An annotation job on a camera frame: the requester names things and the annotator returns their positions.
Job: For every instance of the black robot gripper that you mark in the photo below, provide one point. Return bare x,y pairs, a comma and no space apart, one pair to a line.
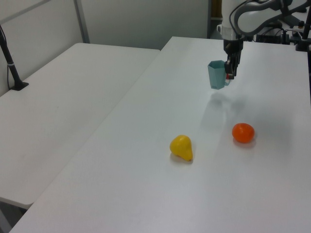
233,47

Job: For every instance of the teal hexagonal plastic mug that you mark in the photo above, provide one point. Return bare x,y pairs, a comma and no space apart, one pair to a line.
216,75

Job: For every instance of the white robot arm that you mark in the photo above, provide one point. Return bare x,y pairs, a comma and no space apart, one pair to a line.
250,17

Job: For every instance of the black electronics box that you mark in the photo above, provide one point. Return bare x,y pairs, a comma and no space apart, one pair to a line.
272,37

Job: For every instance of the orange toy fruit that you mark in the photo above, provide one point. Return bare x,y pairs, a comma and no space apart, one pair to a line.
243,132

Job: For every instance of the black clamp stand pole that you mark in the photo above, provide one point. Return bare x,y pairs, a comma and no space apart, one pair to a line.
304,38

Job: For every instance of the yellow toy pear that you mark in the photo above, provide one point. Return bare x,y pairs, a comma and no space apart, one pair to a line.
181,147

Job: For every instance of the white side table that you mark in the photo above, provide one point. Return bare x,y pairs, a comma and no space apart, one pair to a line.
60,116

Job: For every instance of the black pole with flat base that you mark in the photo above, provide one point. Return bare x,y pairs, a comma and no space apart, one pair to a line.
11,68

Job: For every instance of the grey partition post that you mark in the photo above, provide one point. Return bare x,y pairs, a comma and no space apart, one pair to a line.
82,21

